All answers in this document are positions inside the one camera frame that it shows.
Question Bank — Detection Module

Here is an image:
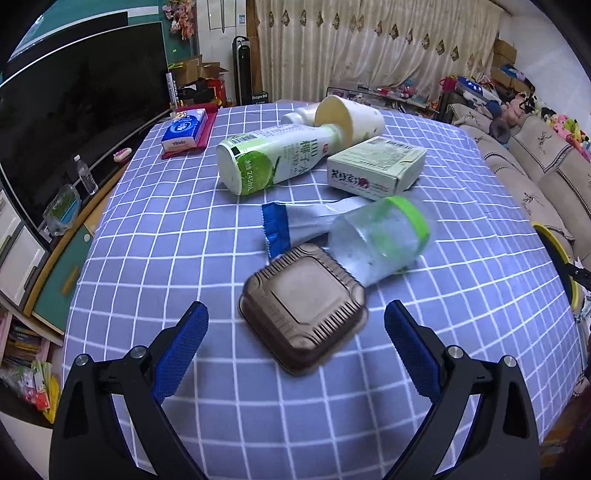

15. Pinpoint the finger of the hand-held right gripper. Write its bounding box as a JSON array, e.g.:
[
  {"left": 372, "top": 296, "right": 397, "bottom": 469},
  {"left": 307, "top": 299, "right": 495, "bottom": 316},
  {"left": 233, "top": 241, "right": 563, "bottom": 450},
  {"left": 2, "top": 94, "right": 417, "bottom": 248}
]
[{"left": 564, "top": 263, "right": 591, "bottom": 288}]

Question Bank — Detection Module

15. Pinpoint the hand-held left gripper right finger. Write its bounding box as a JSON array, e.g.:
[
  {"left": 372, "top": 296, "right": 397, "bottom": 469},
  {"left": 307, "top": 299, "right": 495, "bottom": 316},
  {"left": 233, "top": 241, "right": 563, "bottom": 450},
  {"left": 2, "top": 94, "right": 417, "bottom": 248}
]
[{"left": 384, "top": 299, "right": 541, "bottom": 480}]

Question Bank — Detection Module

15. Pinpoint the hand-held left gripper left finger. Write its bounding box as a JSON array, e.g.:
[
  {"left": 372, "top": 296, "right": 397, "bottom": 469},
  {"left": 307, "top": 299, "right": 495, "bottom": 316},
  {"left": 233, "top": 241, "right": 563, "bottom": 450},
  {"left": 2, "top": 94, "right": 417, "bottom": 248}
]
[{"left": 50, "top": 301, "right": 209, "bottom": 480}]

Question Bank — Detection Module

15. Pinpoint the yellow-rimmed black bin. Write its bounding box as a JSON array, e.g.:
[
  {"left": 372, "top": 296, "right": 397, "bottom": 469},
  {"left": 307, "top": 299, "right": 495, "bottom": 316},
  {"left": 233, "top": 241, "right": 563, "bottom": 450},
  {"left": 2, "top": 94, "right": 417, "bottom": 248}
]
[{"left": 531, "top": 220, "right": 584, "bottom": 311}]

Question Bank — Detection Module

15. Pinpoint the clear plastic cup green ring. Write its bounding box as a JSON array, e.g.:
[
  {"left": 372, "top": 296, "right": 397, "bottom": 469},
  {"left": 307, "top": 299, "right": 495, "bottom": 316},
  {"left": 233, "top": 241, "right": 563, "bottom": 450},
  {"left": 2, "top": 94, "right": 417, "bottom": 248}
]
[{"left": 329, "top": 196, "right": 431, "bottom": 287}]

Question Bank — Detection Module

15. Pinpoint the brown plastic food container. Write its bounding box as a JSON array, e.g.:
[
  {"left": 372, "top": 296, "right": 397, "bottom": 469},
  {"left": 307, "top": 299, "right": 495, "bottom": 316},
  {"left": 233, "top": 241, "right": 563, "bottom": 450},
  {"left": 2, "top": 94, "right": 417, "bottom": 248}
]
[{"left": 238, "top": 243, "right": 369, "bottom": 376}]

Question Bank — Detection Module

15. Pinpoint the blue white snack wrapper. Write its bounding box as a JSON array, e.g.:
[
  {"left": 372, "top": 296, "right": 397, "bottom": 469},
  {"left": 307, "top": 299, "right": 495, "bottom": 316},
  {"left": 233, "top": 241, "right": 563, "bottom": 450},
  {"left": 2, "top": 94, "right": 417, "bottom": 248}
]
[{"left": 261, "top": 198, "right": 370, "bottom": 257}]

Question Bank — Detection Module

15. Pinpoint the pale green carton box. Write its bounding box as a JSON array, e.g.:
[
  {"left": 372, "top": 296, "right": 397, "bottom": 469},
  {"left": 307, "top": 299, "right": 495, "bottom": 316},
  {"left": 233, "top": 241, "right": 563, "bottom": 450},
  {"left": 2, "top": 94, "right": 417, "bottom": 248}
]
[{"left": 327, "top": 137, "right": 428, "bottom": 202}]

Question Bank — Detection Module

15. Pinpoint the green white drink bottle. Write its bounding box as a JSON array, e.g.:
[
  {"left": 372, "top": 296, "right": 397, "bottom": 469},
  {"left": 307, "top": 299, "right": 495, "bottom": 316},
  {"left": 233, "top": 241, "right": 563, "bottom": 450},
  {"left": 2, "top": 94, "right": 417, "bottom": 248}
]
[{"left": 216, "top": 124, "right": 352, "bottom": 197}]

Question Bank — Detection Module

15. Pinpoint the cream paper cup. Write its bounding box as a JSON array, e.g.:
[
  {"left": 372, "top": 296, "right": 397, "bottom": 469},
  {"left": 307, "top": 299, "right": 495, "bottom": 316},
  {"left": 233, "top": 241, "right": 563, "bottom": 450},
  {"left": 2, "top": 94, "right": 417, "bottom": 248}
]
[{"left": 314, "top": 95, "right": 387, "bottom": 145}]

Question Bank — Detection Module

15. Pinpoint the small white bottle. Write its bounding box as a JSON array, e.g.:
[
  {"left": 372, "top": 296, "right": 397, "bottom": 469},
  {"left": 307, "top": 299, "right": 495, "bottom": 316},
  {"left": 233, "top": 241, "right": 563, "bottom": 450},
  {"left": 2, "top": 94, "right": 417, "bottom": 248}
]
[{"left": 281, "top": 104, "right": 324, "bottom": 127}]

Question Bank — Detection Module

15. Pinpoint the blue checked tablecloth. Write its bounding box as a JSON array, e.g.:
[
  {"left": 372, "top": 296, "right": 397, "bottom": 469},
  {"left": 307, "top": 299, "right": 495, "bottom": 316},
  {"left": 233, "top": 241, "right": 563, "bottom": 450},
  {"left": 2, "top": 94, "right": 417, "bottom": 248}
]
[{"left": 62, "top": 102, "right": 584, "bottom": 480}]

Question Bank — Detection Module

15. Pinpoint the beige sofa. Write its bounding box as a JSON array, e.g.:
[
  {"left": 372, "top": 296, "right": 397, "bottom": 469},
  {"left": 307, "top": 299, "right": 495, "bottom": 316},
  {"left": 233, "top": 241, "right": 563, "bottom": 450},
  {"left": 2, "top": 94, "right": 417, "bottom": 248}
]
[{"left": 448, "top": 102, "right": 591, "bottom": 398}]

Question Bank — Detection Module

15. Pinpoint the green yellow television cabinet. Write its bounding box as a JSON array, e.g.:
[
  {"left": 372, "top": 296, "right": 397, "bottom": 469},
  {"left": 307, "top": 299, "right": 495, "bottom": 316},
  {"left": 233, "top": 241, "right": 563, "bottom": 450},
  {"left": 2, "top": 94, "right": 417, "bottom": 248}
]
[{"left": 23, "top": 108, "right": 195, "bottom": 336}]

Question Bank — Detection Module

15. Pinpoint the pile of plush toys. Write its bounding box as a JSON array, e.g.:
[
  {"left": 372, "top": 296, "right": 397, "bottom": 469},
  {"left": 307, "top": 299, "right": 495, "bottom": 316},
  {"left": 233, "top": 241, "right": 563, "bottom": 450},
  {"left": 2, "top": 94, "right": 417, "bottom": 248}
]
[{"left": 499, "top": 90, "right": 591, "bottom": 160}]

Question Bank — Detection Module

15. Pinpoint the pile of colourful packets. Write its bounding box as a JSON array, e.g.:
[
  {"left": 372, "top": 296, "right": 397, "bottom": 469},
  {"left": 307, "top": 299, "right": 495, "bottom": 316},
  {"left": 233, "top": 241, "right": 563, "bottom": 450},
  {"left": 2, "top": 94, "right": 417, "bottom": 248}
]
[{"left": 0, "top": 360, "right": 64, "bottom": 426}]

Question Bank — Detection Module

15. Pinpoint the bookshelf with books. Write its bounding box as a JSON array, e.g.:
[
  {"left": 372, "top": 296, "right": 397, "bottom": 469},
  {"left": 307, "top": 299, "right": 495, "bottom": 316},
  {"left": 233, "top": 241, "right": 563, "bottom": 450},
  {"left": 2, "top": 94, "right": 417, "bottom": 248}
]
[{"left": 0, "top": 307, "right": 64, "bottom": 370}]

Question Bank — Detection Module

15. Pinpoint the dark grey plush toy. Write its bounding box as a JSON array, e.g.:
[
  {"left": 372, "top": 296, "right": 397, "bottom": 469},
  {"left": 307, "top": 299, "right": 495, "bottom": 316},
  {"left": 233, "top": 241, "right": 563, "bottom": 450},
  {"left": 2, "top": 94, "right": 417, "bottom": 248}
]
[{"left": 489, "top": 116, "right": 513, "bottom": 144}]

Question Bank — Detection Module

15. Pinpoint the glass bowl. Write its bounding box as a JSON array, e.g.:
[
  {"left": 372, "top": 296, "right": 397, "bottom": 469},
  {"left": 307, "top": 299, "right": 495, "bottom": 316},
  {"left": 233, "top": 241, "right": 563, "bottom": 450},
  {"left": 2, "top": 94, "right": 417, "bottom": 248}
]
[{"left": 42, "top": 184, "right": 82, "bottom": 236}]

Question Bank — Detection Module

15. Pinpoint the white plastic drawer unit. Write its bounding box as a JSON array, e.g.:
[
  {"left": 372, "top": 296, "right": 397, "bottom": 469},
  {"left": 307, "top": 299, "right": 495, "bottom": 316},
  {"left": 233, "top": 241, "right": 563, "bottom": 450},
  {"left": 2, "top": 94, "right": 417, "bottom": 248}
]
[{"left": 0, "top": 189, "right": 49, "bottom": 308}]

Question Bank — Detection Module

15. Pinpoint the clear water bottle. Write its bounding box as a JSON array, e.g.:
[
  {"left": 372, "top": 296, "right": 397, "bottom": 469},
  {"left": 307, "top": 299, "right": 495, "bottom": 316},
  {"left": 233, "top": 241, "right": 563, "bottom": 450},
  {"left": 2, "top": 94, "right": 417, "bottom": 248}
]
[{"left": 74, "top": 154, "right": 99, "bottom": 196}]

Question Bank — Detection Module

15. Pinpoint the blue white starred bag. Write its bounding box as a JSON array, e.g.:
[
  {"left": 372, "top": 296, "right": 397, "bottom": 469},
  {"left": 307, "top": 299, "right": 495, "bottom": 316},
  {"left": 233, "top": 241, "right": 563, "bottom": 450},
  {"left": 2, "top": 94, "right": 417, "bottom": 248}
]
[{"left": 455, "top": 76, "right": 500, "bottom": 100}]

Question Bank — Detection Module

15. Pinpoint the blue tissue pack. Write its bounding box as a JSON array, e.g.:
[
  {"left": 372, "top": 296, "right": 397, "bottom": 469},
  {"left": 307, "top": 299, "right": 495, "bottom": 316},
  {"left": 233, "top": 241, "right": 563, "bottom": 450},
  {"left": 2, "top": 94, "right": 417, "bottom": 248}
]
[{"left": 161, "top": 108, "right": 209, "bottom": 153}]

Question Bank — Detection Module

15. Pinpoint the red tray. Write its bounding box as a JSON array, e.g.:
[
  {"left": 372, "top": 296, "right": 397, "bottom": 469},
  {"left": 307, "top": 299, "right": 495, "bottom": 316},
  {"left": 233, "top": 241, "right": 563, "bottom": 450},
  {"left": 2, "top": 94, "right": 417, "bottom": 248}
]
[{"left": 161, "top": 102, "right": 219, "bottom": 160}]

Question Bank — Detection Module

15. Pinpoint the stack of cardboard boxes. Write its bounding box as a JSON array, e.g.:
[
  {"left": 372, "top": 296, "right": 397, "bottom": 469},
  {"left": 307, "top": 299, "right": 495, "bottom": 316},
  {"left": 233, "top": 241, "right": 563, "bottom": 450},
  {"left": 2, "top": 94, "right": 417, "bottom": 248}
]
[{"left": 490, "top": 39, "right": 537, "bottom": 93}]

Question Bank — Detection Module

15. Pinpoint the low black cluttered rack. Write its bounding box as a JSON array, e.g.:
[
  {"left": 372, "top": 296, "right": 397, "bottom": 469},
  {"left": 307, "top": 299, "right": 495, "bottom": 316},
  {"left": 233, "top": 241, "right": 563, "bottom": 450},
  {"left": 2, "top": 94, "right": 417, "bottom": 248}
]
[{"left": 325, "top": 80, "right": 444, "bottom": 116}]

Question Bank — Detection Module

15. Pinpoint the large black television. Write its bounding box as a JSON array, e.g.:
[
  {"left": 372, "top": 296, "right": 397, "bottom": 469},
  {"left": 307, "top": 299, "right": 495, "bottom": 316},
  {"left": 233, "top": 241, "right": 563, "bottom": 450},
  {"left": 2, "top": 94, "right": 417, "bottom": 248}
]
[{"left": 0, "top": 21, "right": 174, "bottom": 232}]

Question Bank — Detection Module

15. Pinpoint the red gift box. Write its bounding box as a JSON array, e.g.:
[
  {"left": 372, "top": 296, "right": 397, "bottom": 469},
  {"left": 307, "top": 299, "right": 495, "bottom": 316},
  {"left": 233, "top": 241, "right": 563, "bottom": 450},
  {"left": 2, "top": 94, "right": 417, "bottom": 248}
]
[{"left": 205, "top": 78, "right": 228, "bottom": 105}]

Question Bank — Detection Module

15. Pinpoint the black tower fan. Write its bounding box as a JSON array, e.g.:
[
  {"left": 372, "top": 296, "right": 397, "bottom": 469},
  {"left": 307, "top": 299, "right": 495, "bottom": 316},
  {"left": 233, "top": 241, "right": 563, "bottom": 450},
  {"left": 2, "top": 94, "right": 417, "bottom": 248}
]
[{"left": 232, "top": 36, "right": 254, "bottom": 106}]

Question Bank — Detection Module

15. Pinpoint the beige patterned curtain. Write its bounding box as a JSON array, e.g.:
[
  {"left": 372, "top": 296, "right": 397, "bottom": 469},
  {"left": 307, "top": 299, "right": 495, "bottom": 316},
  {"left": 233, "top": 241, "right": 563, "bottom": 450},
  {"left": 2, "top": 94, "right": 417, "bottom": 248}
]
[{"left": 247, "top": 0, "right": 502, "bottom": 105}]

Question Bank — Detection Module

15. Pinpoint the artificial flower decoration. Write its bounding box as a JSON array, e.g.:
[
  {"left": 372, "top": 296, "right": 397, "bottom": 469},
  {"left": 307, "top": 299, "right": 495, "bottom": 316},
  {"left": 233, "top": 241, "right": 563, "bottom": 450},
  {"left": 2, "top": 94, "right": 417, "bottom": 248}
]
[{"left": 163, "top": 0, "right": 197, "bottom": 36}]

